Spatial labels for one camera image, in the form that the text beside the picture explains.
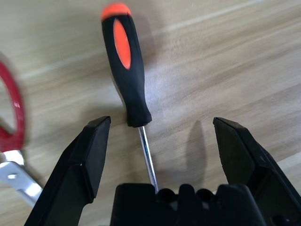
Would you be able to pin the orange black screwdriver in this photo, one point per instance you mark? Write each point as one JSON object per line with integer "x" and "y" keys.
{"x": 127, "y": 82}

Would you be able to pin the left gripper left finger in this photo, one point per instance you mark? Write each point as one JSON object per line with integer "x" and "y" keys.
{"x": 77, "y": 164}

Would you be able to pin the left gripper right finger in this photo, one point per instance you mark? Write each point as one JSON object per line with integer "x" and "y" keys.
{"x": 244, "y": 160}

